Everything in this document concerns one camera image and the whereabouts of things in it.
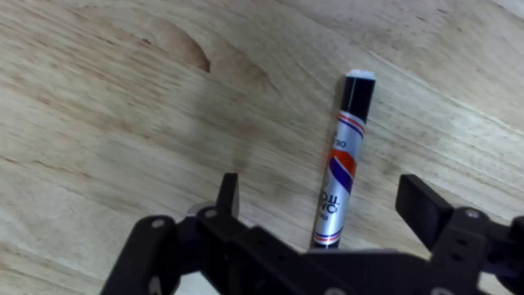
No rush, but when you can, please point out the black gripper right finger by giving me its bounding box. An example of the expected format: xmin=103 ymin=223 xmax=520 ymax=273
xmin=394 ymin=174 xmax=524 ymax=295

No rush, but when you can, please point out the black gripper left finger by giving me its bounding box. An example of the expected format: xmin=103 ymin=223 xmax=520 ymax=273
xmin=99 ymin=173 xmax=242 ymax=295

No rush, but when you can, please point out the black and silver marker pen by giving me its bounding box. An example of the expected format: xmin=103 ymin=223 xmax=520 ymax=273
xmin=311 ymin=69 xmax=376 ymax=250

